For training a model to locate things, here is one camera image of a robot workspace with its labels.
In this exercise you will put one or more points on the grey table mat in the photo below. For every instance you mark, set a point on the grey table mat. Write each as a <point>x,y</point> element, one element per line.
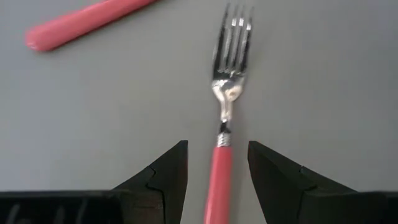
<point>93,109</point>

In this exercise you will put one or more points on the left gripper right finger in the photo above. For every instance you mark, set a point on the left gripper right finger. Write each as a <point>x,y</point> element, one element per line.
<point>295,202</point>

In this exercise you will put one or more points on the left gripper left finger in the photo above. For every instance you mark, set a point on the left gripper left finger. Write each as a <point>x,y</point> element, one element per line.
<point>155,199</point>

